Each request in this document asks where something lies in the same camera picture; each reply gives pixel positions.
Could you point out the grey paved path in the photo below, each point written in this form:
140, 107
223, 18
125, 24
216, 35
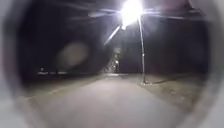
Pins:
106, 103

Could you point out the street lamp pole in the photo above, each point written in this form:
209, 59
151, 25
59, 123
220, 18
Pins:
142, 53

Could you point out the dark grass verge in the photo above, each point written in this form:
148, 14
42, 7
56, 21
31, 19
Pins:
53, 83
173, 87

